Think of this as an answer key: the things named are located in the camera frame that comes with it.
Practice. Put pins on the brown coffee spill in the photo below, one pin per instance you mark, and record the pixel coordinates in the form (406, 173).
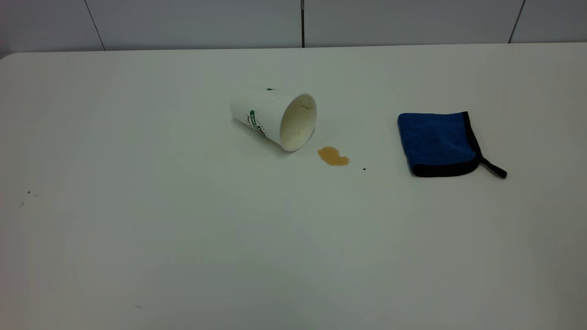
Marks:
(333, 156)

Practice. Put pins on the blue microfiber cloth black trim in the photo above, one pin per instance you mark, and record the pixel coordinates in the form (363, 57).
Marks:
(435, 142)

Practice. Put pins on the white paper coffee cup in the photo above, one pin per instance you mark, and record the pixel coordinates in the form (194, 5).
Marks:
(268, 114)

